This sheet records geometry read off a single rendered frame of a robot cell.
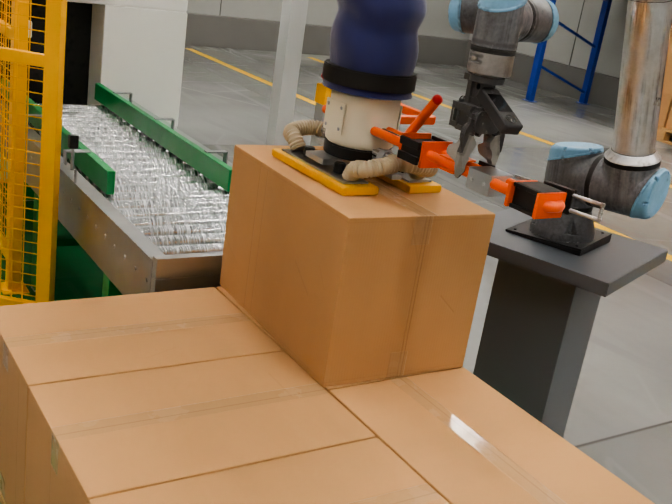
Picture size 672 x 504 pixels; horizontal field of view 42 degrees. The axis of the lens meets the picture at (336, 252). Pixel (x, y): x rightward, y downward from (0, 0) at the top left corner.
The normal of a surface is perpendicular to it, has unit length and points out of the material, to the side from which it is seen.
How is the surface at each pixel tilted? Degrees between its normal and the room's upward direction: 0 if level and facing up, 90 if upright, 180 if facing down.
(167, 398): 0
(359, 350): 90
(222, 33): 90
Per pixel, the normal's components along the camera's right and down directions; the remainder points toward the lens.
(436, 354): 0.49, 0.36
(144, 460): 0.14, -0.93
